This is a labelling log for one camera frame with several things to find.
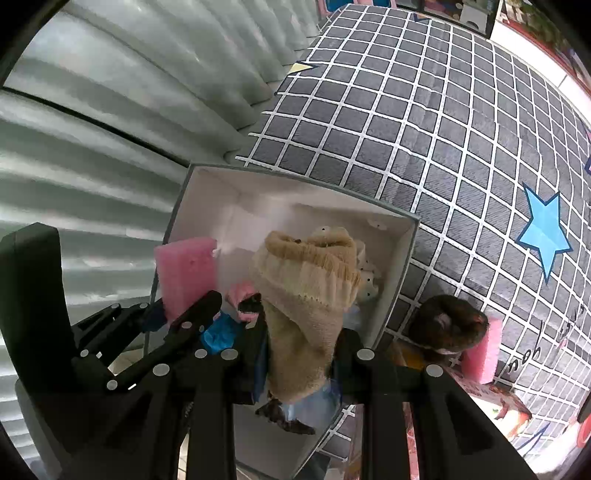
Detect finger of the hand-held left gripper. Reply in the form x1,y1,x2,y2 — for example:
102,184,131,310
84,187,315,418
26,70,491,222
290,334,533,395
69,299,168,360
105,290,223,394

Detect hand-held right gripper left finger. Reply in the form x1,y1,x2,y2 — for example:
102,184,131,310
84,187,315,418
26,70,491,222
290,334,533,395
60,318,270,480

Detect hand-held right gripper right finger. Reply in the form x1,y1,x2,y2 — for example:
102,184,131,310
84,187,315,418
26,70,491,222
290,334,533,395
336,329,539,480

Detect pink sponge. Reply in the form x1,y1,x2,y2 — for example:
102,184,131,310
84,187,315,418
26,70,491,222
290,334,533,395
461,315,505,385
154,236,219,324

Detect pink and navy knit sock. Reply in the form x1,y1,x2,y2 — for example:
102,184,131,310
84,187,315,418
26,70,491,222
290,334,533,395
225,281,265,325

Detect light blue fluffy cloth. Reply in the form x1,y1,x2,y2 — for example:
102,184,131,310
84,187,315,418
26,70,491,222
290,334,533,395
277,378,345,428

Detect beige knit sock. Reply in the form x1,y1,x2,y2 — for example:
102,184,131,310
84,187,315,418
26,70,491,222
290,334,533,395
250,226,362,403

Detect white polka dot cloth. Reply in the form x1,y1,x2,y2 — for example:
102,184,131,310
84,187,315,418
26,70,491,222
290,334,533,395
310,224,384,306

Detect white cardboard box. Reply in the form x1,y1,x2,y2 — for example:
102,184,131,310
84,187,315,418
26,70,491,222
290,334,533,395
143,164,421,480

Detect blue crumpled cloth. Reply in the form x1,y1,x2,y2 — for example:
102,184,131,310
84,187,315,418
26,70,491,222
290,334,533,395
200,311,242,356

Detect dark brown knit sock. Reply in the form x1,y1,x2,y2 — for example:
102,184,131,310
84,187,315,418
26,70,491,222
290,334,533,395
410,294,490,361

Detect pink snack carton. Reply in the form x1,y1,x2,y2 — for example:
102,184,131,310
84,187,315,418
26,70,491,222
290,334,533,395
449,368,533,441

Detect grey-green pleated curtain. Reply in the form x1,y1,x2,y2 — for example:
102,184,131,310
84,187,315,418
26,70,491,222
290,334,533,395
0,0,326,386

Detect grey checked star bedsheet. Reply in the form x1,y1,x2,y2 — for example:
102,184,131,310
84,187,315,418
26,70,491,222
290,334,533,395
233,4,591,464

